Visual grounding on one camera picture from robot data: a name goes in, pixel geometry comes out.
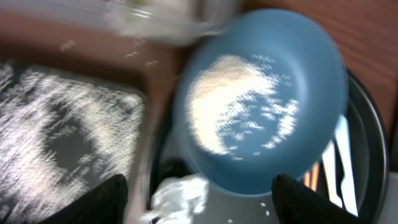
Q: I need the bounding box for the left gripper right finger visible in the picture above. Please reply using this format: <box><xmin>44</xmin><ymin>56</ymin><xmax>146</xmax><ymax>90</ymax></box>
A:
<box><xmin>272</xmin><ymin>174</ymin><xmax>364</xmax><ymax>224</ymax></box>

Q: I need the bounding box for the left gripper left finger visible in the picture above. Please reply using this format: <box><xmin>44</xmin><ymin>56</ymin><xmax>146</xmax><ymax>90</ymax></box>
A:
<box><xmin>39</xmin><ymin>174</ymin><xmax>128</xmax><ymax>224</ymax></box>

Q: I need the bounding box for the wooden chopstick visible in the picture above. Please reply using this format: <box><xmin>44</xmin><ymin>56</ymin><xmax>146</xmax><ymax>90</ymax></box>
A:
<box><xmin>303</xmin><ymin>163</ymin><xmax>320</xmax><ymax>192</ymax></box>

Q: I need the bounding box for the silver white napkin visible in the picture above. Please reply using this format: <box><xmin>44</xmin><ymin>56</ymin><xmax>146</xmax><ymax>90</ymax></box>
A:
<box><xmin>140</xmin><ymin>174</ymin><xmax>209</xmax><ymax>224</ymax></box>

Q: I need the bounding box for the dark blue plate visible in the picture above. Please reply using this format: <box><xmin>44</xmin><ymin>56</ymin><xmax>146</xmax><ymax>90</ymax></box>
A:
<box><xmin>172</xmin><ymin>9</ymin><xmax>348</xmax><ymax>197</ymax></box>

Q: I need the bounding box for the white plastic knife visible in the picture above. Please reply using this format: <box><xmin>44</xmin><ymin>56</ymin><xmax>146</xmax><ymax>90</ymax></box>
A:
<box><xmin>322</xmin><ymin>141</ymin><xmax>343</xmax><ymax>208</ymax></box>

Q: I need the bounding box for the spilled rice pile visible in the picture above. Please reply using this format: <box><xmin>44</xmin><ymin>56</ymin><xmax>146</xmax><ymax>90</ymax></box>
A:
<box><xmin>0</xmin><ymin>62</ymin><xmax>146</xmax><ymax>223</ymax></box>

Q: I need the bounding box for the light blue plastic knife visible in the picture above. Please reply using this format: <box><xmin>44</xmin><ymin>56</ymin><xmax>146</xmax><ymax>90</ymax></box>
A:
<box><xmin>335</xmin><ymin>115</ymin><xmax>358</xmax><ymax>217</ymax></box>

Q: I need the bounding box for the black rectangular tray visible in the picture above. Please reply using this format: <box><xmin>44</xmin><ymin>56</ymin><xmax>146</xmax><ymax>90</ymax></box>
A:
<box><xmin>0</xmin><ymin>58</ymin><xmax>147</xmax><ymax>224</ymax></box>

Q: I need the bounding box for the clear plastic bin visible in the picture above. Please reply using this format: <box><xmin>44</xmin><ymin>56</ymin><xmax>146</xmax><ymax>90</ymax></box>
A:
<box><xmin>1</xmin><ymin>0</ymin><xmax>242</xmax><ymax>46</ymax></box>

